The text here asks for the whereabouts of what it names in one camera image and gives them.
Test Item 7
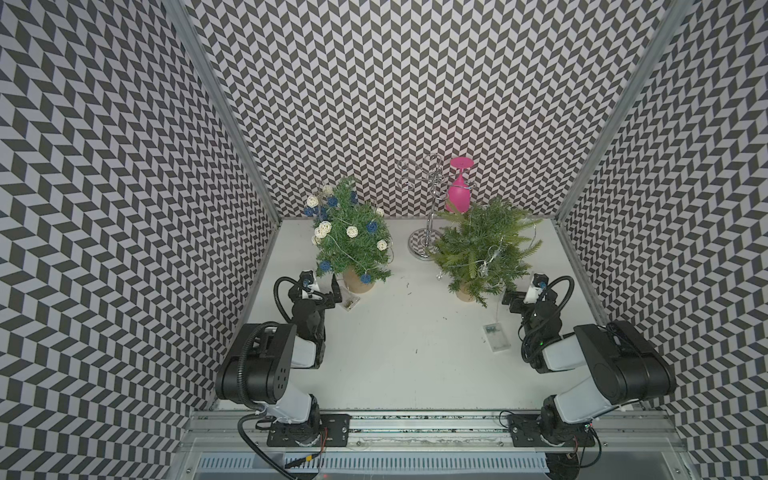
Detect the clear bulb string light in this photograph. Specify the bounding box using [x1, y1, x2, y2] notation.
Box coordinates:
[437, 206, 540, 328]

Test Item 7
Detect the blue and white ball garland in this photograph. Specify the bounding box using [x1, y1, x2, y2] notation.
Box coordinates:
[302, 182, 391, 286]

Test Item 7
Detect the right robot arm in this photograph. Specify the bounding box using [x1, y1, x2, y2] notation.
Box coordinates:
[500, 274, 676, 450]

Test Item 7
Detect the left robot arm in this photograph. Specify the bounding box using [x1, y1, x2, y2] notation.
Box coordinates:
[215, 271, 351, 448]

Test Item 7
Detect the dark green small christmas tree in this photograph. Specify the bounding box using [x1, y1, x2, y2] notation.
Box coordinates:
[302, 175, 395, 295]

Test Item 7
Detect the light green christmas tree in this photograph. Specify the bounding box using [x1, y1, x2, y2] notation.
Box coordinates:
[430, 197, 544, 308]

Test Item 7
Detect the garland battery box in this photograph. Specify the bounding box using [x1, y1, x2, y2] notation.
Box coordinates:
[341, 289, 361, 311]

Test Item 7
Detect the clear battery box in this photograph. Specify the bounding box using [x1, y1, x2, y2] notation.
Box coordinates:
[483, 323, 511, 353]

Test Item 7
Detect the pink plastic wine glass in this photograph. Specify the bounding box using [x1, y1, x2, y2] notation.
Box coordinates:
[446, 157, 474, 214]

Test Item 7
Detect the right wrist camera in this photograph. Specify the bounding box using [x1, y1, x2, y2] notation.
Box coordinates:
[523, 273, 549, 304]

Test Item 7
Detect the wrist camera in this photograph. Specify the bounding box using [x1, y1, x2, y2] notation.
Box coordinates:
[298, 270, 320, 299]
[523, 273, 549, 304]

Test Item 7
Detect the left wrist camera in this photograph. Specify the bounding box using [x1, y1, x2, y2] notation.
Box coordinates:
[298, 270, 320, 299]

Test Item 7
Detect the chrome wire glass rack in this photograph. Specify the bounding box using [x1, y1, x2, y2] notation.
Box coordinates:
[388, 154, 446, 264]

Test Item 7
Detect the metal front rail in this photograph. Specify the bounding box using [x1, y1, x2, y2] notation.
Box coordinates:
[178, 410, 685, 453]

